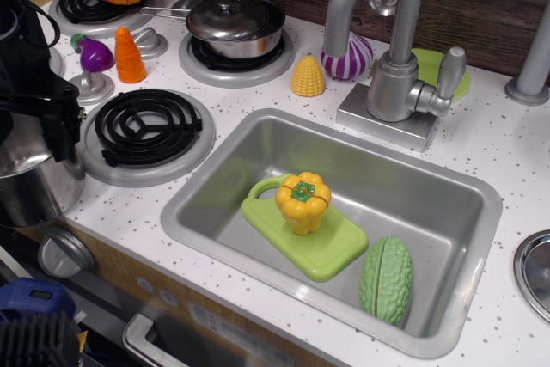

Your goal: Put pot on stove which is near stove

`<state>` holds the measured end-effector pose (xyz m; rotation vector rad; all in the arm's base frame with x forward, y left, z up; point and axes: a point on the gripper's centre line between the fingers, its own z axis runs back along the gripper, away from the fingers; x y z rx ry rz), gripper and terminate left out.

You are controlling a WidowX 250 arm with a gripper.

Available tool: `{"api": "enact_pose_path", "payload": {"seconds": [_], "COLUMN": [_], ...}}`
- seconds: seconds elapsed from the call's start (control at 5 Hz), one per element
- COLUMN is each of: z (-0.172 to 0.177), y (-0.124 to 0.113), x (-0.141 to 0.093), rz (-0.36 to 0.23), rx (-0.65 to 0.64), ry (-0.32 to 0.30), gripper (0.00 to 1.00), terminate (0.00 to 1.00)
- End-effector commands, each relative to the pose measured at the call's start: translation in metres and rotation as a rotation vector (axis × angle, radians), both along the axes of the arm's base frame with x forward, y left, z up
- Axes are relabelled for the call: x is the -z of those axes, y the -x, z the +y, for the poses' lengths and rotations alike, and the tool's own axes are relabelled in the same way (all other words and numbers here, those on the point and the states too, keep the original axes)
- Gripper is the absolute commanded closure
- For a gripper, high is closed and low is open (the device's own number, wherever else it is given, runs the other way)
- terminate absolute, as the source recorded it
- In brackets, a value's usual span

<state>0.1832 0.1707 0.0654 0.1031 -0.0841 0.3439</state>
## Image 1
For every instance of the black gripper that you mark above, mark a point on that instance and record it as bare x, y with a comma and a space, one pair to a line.
53, 101

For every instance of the silver steel pot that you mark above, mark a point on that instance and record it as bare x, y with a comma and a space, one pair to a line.
35, 188

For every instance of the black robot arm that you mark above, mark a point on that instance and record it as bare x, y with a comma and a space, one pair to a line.
24, 50

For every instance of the front stove burner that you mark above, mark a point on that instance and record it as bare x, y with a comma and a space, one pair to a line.
146, 137

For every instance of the stove burner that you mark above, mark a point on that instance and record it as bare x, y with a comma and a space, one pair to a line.
146, 137
97, 18
199, 62

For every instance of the silver stove knob front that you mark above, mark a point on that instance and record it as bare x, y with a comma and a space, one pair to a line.
62, 255

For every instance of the back left stove burner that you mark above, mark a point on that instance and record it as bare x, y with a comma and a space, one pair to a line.
97, 18

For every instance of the back right stove burner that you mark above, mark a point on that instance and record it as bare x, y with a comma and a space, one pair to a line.
199, 62

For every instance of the silver knob on counter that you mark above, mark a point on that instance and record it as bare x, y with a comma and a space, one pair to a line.
93, 87

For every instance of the purple toy eggplant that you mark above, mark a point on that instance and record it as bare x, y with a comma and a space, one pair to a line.
94, 55

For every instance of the orange toy carrot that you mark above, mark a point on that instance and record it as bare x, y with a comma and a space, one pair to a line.
129, 63

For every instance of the silver knob near carrot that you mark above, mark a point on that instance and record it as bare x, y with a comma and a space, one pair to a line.
150, 43

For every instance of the silver knob behind pan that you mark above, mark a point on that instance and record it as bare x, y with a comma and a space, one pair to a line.
182, 5

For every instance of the blue black clamp tool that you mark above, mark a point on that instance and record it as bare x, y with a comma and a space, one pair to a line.
37, 327

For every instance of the lidded steel frying pan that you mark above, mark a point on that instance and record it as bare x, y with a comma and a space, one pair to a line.
231, 28

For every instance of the yellow toy bell pepper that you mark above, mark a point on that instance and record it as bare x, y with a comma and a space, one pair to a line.
303, 201

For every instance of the yellow toy corn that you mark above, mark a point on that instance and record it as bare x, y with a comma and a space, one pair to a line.
307, 78

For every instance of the green cutting board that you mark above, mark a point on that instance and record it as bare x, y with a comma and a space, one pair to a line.
319, 255

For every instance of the purple striped toy onion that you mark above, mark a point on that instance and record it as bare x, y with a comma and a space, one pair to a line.
357, 59

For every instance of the silver sink basin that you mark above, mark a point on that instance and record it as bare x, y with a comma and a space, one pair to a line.
446, 219

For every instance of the silver toy faucet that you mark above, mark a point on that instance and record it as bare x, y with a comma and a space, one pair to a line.
397, 106

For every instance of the green toy bitter melon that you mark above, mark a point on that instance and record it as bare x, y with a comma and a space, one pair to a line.
386, 279

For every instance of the light green plate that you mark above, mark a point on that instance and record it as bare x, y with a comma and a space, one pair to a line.
429, 62

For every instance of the grey pole with base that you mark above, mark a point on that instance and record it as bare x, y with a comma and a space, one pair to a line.
530, 87

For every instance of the silver bowl at edge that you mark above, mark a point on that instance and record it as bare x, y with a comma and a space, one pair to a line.
531, 270

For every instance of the silver oven door handle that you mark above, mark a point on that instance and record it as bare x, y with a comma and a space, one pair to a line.
136, 340

